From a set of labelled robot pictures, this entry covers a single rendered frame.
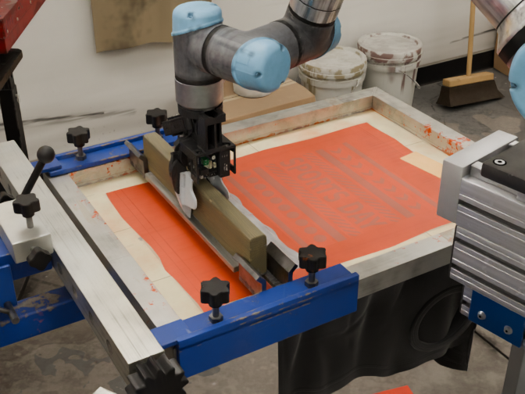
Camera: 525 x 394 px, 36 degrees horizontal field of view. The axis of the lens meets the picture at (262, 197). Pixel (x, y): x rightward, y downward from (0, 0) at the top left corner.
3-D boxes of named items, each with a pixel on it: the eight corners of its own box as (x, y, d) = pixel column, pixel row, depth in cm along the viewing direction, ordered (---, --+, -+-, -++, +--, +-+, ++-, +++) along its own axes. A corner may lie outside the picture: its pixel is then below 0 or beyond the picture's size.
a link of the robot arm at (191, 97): (166, 73, 127) (212, 63, 130) (168, 100, 129) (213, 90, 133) (187, 90, 121) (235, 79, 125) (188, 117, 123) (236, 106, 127)
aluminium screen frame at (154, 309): (374, 101, 190) (376, 86, 188) (571, 216, 147) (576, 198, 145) (44, 187, 156) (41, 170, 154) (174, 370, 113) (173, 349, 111)
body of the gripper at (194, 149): (195, 188, 129) (192, 119, 122) (172, 166, 135) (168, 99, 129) (237, 177, 132) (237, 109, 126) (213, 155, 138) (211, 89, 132)
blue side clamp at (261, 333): (338, 293, 129) (341, 257, 126) (357, 311, 126) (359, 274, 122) (166, 359, 116) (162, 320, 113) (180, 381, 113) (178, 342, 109)
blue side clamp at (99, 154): (186, 152, 171) (183, 122, 167) (196, 162, 167) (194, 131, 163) (45, 189, 158) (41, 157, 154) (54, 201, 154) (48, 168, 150)
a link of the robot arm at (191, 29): (198, 19, 115) (158, 6, 120) (201, 91, 120) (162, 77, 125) (237, 6, 120) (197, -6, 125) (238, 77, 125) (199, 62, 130)
